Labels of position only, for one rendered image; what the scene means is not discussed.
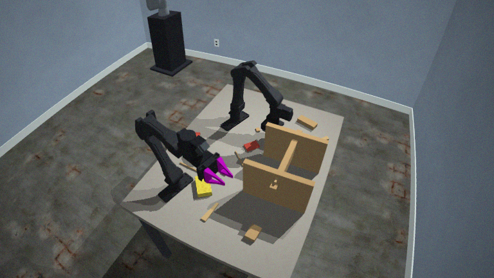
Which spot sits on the yellow block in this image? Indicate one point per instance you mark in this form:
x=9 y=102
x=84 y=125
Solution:
x=203 y=188

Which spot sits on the tan wooden board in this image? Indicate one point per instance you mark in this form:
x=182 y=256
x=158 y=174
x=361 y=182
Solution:
x=310 y=150
x=294 y=191

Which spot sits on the red-orange block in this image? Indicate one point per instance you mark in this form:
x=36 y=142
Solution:
x=251 y=146

